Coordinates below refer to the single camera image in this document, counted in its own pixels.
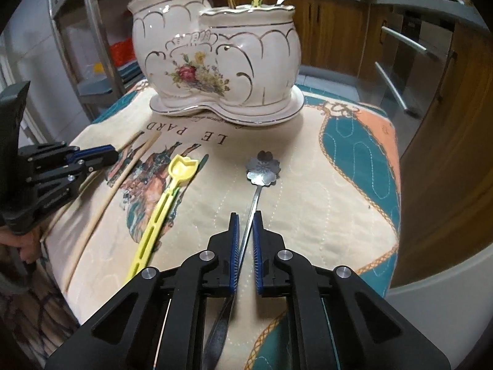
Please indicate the flower-shaped steel spoon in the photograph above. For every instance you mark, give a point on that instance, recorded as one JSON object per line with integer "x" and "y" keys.
{"x": 262, "y": 171}

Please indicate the white floral ceramic utensil holder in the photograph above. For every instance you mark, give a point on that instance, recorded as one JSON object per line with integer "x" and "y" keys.
{"x": 238, "y": 63}

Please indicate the printed quilted table cloth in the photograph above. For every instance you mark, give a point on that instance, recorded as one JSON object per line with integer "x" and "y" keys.
{"x": 336, "y": 201}

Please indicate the wooden kitchen cabinets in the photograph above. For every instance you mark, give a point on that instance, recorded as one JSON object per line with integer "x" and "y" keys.
{"x": 343, "y": 36}

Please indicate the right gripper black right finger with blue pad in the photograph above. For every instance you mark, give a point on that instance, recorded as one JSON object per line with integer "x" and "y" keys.
{"x": 336, "y": 319}

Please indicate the steel oven with handles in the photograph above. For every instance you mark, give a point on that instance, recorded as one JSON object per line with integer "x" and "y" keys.
{"x": 403, "y": 63}

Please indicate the metal shelving rack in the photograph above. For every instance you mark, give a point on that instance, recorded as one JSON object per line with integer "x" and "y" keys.
{"x": 84, "y": 31}

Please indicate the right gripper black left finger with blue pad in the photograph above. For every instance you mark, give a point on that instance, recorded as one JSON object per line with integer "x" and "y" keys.
{"x": 157, "y": 319}

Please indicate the person's left hand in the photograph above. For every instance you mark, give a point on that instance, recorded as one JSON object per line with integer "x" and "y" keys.
{"x": 28, "y": 245}

